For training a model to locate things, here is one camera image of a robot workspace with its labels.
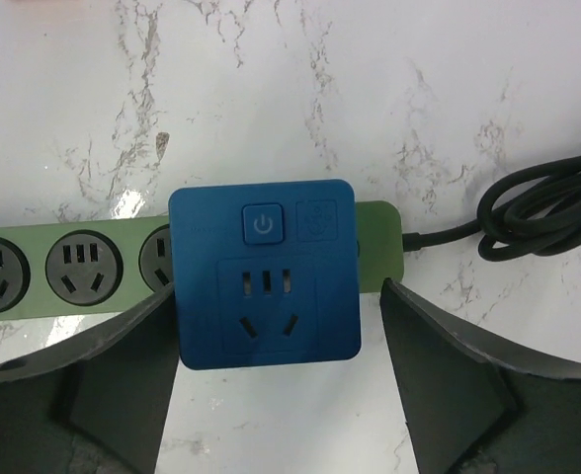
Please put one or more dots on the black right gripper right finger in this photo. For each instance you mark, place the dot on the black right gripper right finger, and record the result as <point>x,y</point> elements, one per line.
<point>475,402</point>

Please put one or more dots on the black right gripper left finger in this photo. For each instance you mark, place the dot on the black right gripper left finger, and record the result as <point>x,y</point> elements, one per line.
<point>96,402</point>

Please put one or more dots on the blue cube socket adapter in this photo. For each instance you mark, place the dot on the blue cube socket adapter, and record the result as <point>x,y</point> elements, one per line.
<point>266,274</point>

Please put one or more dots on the green power strip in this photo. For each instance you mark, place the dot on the green power strip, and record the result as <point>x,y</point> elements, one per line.
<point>82,268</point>

